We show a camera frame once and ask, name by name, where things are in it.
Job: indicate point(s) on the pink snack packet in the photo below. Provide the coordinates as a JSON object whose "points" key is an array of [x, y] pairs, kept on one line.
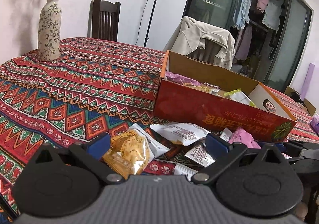
{"points": [[173, 77], [240, 135]]}

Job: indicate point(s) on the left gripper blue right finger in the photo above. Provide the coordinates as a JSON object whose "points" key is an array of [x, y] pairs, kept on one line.
{"points": [[216, 146]]}

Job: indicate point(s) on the light blue hanging shirt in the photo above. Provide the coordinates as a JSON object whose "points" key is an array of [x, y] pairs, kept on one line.
{"points": [[241, 16]]}

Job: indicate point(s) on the cardboard box on floor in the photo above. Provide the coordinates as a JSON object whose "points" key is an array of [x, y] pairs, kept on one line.
{"points": [[294, 95]]}

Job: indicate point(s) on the chair with beige jacket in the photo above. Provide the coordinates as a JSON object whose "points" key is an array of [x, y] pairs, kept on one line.
{"points": [[207, 53]]}

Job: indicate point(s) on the red cardboard snack box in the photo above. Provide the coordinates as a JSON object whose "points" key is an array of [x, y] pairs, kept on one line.
{"points": [[271, 121]]}

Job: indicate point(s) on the dark wooden chair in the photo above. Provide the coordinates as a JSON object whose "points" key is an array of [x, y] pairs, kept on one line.
{"points": [[104, 20]]}

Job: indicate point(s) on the black framed glass sliding door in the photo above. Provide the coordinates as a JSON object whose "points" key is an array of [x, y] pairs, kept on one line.
{"points": [[270, 35]]}

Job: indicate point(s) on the colourful patterned tablecloth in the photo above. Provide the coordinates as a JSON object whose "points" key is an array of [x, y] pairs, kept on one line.
{"points": [[94, 87]]}

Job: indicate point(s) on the white hanging top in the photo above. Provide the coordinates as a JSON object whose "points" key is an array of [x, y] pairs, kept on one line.
{"points": [[272, 14]]}

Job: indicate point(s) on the studio light on stand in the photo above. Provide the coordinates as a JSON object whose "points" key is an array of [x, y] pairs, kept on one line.
{"points": [[149, 23]]}

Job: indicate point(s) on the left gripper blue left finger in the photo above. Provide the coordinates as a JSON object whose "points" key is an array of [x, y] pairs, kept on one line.
{"points": [[99, 146]]}

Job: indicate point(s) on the pink hanging garment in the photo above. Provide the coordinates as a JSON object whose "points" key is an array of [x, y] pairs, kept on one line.
{"points": [[261, 6]]}

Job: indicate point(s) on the small white snack packet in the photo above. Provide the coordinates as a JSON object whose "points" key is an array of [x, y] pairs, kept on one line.
{"points": [[200, 155]]}

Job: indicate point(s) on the purple rolled yoga mat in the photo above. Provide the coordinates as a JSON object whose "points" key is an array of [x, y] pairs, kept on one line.
{"points": [[307, 81]]}

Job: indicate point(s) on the beige jacket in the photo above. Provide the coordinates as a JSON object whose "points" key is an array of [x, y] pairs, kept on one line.
{"points": [[191, 34]]}

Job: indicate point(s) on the white printed snack packet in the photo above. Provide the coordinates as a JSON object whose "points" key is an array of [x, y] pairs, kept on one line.
{"points": [[180, 133]]}

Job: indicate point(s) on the yellow pastry clear packet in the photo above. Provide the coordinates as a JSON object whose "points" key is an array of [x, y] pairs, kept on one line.
{"points": [[129, 153]]}

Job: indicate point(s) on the floral ceramic vase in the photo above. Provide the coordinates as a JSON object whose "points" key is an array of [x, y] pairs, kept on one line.
{"points": [[49, 31]]}

